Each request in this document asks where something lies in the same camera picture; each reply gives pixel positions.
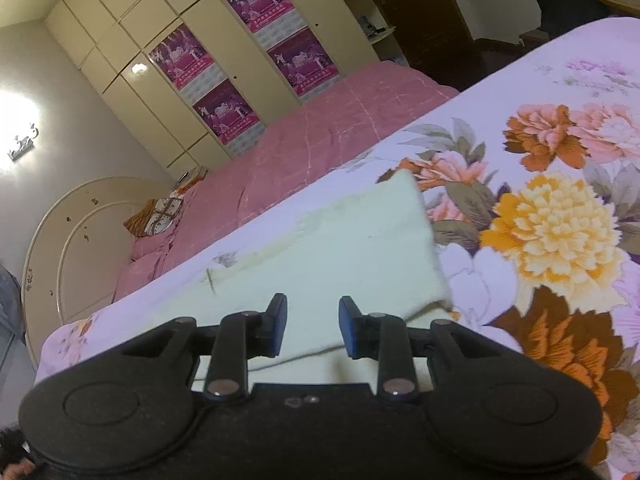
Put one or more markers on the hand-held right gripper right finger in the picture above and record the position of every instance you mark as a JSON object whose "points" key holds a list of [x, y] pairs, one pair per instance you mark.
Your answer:
{"points": [[347, 330]]}

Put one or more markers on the cream round headboard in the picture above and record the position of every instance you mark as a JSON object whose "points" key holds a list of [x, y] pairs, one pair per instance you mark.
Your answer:
{"points": [[60, 240]]}

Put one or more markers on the floral printed blanket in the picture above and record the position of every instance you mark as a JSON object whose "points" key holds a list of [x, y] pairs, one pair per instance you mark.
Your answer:
{"points": [[550, 110]]}

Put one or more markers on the cream knit small garment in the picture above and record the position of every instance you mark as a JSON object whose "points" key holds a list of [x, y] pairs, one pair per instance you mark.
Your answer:
{"points": [[350, 250]]}

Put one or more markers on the cream wardrobe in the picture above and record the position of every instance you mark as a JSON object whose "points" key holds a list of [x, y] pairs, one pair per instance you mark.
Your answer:
{"points": [[125, 25]]}

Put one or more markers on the orange patterned pillow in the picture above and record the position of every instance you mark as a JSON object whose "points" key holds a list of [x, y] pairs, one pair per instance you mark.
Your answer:
{"points": [[160, 212]]}

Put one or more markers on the orange flat box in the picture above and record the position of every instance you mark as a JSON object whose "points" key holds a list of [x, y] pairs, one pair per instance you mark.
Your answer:
{"points": [[192, 177]]}

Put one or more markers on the pink checked quilt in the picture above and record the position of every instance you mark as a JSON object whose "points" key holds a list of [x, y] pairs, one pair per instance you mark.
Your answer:
{"points": [[300, 150]]}

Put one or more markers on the cream open shelf unit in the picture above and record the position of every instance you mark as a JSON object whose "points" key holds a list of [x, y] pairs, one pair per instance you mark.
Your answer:
{"points": [[370, 15]]}

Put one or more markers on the dark wooden door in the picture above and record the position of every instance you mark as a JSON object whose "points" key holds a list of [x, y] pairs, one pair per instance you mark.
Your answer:
{"points": [[415, 10]]}

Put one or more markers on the round wooden table edge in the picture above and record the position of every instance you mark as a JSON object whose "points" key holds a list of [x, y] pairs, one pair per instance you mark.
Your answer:
{"points": [[620, 0]]}

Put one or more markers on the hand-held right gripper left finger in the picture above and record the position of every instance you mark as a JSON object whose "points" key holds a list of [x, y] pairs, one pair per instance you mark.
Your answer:
{"points": [[276, 327]]}

